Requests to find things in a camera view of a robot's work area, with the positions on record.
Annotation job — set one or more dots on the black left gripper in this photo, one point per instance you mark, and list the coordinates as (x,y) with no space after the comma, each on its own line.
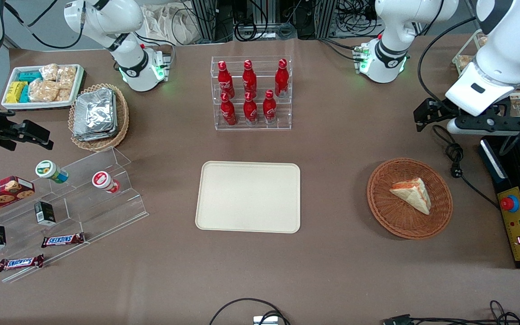
(439,111)

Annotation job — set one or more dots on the triangular white bread sandwich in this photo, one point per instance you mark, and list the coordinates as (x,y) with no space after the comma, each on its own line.
(415,194)

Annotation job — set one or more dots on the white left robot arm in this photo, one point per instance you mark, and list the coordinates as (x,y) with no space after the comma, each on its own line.
(508,54)

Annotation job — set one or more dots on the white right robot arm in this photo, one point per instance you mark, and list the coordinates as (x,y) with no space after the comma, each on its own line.
(106,22)

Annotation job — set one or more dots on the white rectangular snack tray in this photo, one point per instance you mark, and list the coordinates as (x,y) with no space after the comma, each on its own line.
(39,105)

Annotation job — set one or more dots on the oval light wicker basket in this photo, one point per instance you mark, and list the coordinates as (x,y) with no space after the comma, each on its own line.
(122,122)

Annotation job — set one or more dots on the round brown wicker basket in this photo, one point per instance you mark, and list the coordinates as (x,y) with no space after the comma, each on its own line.
(391,212)

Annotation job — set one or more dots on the beige rectangular plastic tray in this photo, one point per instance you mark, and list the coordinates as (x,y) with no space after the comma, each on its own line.
(248,196)

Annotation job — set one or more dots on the green lid yogurt cup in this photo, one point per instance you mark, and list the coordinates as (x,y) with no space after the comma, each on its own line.
(50,170)

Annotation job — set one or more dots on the teal snack pack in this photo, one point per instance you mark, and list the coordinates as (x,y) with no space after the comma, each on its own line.
(30,76)
(25,94)

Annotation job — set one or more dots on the clear rice cracker pack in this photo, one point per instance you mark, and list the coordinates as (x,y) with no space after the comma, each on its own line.
(43,91)
(64,95)
(67,76)
(48,72)

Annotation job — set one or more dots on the yellow snack pack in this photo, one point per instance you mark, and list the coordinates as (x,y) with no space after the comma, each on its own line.
(16,91)

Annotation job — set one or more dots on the silver foil pack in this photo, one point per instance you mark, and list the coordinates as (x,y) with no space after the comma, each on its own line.
(95,137)
(94,110)

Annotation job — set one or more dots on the clear acrylic food case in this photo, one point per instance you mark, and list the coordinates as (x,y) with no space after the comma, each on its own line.
(467,45)

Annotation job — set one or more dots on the red lid yogurt cup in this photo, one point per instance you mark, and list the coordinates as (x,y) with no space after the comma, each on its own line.
(104,181)

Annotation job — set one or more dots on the clear acrylic stepped shelf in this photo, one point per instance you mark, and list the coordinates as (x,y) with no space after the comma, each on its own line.
(102,216)

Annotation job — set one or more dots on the Snickers chocolate bar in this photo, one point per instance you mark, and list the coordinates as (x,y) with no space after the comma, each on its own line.
(62,240)
(20,263)

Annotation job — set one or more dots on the black machine with yellow panel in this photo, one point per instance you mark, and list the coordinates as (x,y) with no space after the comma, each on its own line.
(519,234)

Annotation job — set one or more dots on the red cola bottle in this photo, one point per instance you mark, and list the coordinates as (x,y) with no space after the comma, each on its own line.
(281,79)
(269,110)
(249,79)
(225,81)
(250,112)
(228,113)

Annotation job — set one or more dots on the white cloth bag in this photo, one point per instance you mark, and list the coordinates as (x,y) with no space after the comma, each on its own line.
(165,25)

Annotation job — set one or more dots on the clear acrylic bottle rack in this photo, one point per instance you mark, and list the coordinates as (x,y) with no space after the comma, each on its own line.
(260,126)

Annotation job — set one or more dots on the small grey device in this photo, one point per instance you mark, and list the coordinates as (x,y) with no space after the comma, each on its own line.
(265,320)

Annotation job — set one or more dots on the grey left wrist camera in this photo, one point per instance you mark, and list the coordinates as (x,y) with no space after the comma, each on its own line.
(485,125)

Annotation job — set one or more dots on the aluminium frame with equipment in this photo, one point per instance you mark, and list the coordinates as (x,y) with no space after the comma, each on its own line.
(260,18)

